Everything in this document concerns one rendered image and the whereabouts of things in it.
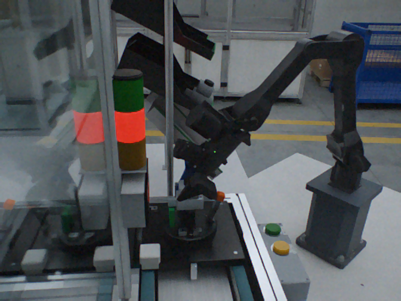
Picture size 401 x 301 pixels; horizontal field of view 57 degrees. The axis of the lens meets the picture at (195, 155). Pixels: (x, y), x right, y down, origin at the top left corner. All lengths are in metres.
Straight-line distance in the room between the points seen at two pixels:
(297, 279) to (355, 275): 0.25
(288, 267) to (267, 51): 4.14
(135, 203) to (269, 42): 4.35
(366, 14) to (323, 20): 0.98
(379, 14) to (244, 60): 5.70
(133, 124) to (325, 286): 0.66
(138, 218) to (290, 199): 0.78
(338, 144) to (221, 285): 0.43
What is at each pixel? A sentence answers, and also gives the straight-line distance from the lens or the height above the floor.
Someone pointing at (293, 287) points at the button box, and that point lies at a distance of 0.87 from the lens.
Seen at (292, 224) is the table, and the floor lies 0.86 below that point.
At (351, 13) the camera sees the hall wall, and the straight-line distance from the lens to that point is 9.84.
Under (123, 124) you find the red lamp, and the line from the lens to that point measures 0.58.
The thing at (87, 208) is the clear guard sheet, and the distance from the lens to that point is 0.40.
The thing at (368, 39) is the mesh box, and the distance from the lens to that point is 4.95.
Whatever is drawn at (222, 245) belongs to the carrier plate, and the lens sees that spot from 0.91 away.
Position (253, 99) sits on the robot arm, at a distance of 0.80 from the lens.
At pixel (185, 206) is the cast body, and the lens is 0.88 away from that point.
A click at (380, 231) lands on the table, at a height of 0.86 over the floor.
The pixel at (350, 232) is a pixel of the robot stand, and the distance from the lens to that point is 1.04.
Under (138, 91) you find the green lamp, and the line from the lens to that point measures 0.57.
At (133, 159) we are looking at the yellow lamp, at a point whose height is 1.28.
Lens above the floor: 1.56
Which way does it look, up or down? 27 degrees down
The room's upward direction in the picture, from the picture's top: 1 degrees clockwise
